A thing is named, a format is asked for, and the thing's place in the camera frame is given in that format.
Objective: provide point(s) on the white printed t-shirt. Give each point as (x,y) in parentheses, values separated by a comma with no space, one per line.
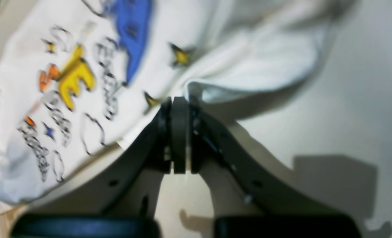
(80,75)

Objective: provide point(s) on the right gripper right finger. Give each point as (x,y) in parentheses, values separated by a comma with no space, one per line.
(249,201)

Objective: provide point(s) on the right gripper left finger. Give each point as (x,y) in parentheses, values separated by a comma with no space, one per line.
(119,202)

